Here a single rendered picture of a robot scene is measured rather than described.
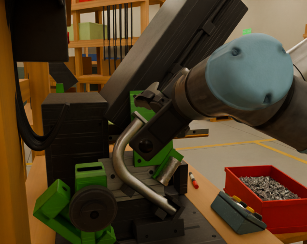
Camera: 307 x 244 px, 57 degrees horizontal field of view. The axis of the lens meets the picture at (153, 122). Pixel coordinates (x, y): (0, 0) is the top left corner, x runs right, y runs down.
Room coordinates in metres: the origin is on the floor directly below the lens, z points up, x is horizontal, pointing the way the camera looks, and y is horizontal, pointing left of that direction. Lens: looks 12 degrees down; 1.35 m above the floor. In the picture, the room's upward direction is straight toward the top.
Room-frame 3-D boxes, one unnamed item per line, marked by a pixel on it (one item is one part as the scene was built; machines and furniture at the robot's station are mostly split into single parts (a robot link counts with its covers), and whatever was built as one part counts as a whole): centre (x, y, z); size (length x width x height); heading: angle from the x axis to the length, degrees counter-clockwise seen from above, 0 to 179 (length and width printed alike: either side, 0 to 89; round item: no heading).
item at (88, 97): (0.92, 0.26, 1.07); 0.30 x 0.18 x 0.34; 16
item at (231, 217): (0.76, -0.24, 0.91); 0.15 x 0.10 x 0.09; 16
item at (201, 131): (0.96, 0.02, 1.11); 0.39 x 0.16 x 0.03; 106
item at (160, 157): (0.80, 0.01, 1.17); 0.13 x 0.12 x 0.20; 16
